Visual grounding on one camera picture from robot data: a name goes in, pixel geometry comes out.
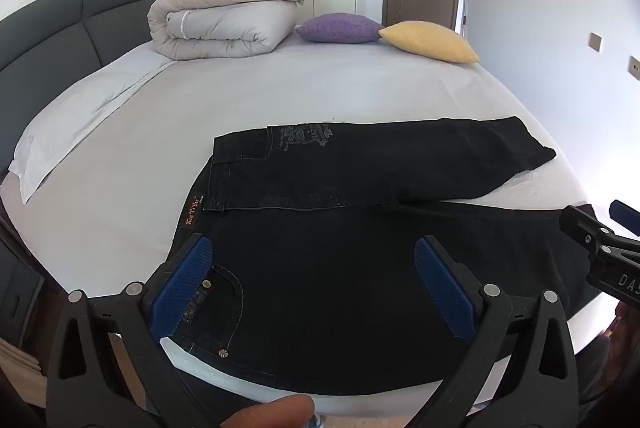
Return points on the person's right forearm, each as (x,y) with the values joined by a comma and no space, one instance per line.
(625,333)

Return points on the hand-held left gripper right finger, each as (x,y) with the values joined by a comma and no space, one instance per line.
(445,290)

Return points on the purple cushion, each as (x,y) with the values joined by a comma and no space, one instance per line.
(340,28)

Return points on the white pillow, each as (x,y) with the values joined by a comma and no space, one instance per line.
(60,127)

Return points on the black denim pants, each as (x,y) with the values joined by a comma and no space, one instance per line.
(325,283)

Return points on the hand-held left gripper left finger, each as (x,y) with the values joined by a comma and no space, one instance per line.
(182,290)

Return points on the person's left hand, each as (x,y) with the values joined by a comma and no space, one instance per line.
(270,414)

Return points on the dark grey upholstered headboard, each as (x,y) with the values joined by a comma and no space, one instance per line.
(50,27)

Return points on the person's dark clothing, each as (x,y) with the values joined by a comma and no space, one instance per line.
(595,368)

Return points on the beige wall plate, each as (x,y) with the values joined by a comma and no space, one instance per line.
(595,41)
(634,68)

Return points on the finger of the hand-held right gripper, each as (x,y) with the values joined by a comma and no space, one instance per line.
(580,220)
(625,213)

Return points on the bed with white sheet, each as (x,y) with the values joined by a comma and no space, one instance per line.
(300,87)

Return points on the folded beige duvet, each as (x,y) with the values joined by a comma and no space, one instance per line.
(220,27)

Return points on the dark nightstand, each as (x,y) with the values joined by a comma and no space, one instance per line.
(17,293)

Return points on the yellow cushion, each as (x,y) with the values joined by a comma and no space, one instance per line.
(430,40)

